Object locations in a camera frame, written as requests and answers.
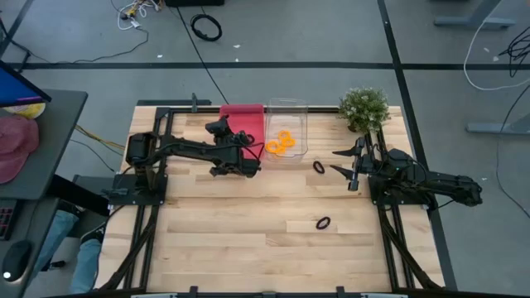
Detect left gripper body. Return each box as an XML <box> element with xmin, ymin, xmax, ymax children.
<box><xmin>225</xmin><ymin>128</ymin><xmax>256</xmax><ymax>147</ymax></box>

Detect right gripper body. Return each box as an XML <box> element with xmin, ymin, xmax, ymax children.
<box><xmin>349</xmin><ymin>136</ymin><xmax>376</xmax><ymax>192</ymax></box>

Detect pink plastic bin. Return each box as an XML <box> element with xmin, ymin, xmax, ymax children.
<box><xmin>218</xmin><ymin>103</ymin><xmax>267</xmax><ymax>162</ymax></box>

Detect green potted plant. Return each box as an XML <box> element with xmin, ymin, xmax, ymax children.
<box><xmin>338</xmin><ymin>86</ymin><xmax>391</xmax><ymax>134</ymax></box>

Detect clear plastic bin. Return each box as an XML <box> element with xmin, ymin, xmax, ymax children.
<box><xmin>263</xmin><ymin>97</ymin><xmax>310</xmax><ymax>164</ymax></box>

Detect black box on floor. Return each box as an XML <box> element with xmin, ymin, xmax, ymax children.
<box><xmin>164</xmin><ymin>0</ymin><xmax>226</xmax><ymax>7</ymax></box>

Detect grey desk foot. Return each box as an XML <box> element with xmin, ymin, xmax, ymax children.
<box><xmin>433</xmin><ymin>0</ymin><xmax>517</xmax><ymax>31</ymax></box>
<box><xmin>465</xmin><ymin>113</ymin><xmax>530</xmax><ymax>136</ymax></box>

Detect black side desk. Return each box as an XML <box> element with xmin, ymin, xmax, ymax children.
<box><xmin>0</xmin><ymin>89</ymin><xmax>111</xmax><ymax>298</ymax></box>

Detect person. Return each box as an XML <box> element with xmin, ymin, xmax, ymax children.
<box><xmin>31</xmin><ymin>208</ymin><xmax>107</xmax><ymax>296</ymax></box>

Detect yellow wipes container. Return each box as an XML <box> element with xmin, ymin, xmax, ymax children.
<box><xmin>1</xmin><ymin>102</ymin><xmax>47</xmax><ymax>121</ymax></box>

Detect pink cap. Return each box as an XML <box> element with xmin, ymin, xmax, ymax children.
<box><xmin>0</xmin><ymin>114</ymin><xmax>41</xmax><ymax>185</ymax></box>

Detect computer monitor on desk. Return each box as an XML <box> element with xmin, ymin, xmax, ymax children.
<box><xmin>0</xmin><ymin>60</ymin><xmax>53</xmax><ymax>109</ymax></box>

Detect black keyboard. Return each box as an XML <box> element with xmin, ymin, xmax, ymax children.
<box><xmin>0</xmin><ymin>198</ymin><xmax>17</xmax><ymax>242</ymax></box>

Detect black computer mouse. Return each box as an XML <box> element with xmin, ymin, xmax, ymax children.
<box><xmin>1</xmin><ymin>239</ymin><xmax>34</xmax><ymax>284</ymax></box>

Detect black aluminium table frame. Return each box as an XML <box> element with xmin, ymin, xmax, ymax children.
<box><xmin>94</xmin><ymin>93</ymin><xmax>459</xmax><ymax>298</ymax></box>

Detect coiled black cable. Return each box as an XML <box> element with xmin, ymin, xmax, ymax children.
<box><xmin>190</xmin><ymin>12</ymin><xmax>224</xmax><ymax>43</ymax></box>

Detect white cable bundle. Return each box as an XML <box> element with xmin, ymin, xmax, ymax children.
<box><xmin>110</xmin><ymin>0</ymin><xmax>164</xmax><ymax>31</ymax></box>

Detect long white cable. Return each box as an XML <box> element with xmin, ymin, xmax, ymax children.
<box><xmin>462</xmin><ymin>17</ymin><xmax>530</xmax><ymax>92</ymax></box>

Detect tangled black cables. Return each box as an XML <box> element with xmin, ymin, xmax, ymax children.
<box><xmin>498</xmin><ymin>26</ymin><xmax>530</xmax><ymax>79</ymax></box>

